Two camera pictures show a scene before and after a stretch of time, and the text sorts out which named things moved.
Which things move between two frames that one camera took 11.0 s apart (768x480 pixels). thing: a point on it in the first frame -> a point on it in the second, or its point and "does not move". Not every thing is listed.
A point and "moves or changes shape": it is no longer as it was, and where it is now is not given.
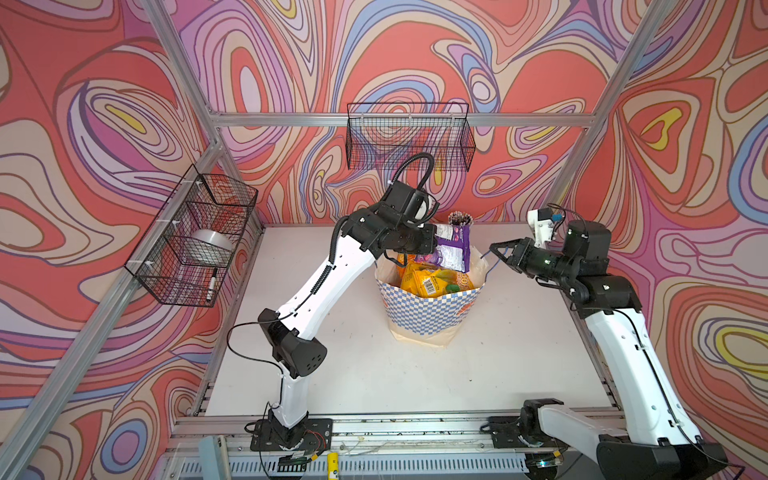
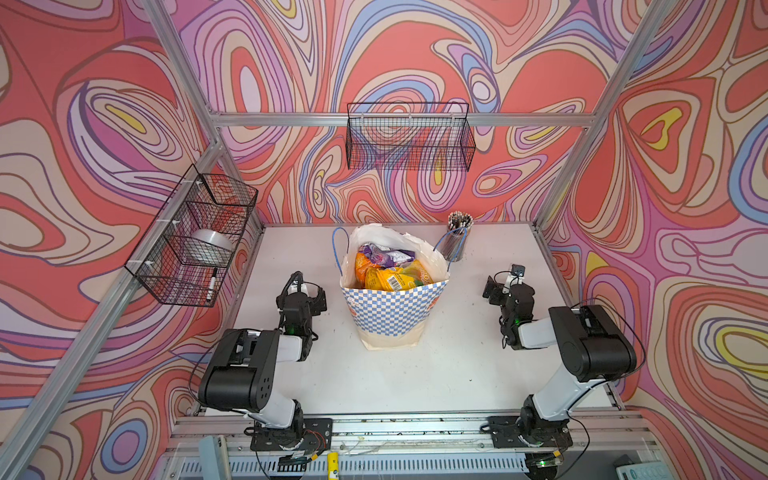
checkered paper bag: (430, 321) -> (394, 320)
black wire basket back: (382, 135) does not move
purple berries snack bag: (452, 250) moves or changes shape
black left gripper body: (429, 240) -> (297, 298)
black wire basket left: (187, 251) does not move
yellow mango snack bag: (430, 281) -> (414, 275)
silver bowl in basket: (213, 237) does not move
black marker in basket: (212, 284) does not move
